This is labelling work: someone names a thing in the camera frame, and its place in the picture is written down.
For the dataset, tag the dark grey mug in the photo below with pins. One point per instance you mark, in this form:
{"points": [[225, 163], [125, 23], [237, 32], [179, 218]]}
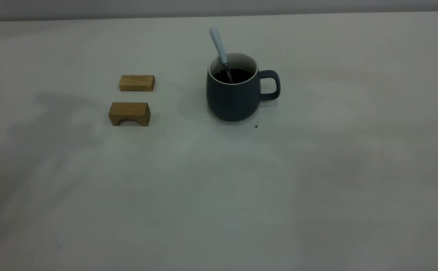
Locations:
{"points": [[234, 101]]}

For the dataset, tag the arched wooden block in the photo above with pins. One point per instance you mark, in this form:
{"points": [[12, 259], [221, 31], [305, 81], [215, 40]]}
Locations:
{"points": [[129, 110]]}

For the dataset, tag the flat solid wooden block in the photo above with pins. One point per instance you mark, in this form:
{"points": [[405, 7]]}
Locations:
{"points": [[137, 83]]}

